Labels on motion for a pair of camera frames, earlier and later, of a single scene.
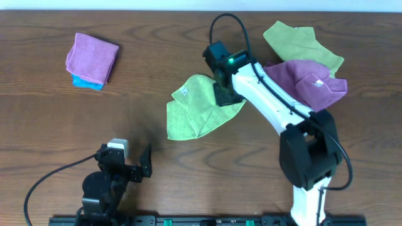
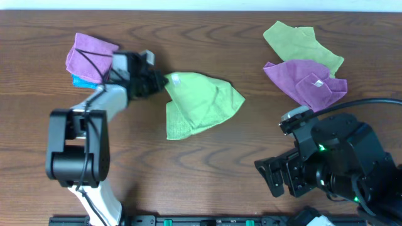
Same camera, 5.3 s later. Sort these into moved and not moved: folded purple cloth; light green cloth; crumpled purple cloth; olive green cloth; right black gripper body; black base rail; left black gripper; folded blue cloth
Moved: right black gripper body; light green cloth; left black gripper
Not moved: black base rail; olive green cloth; folded purple cloth; crumpled purple cloth; folded blue cloth
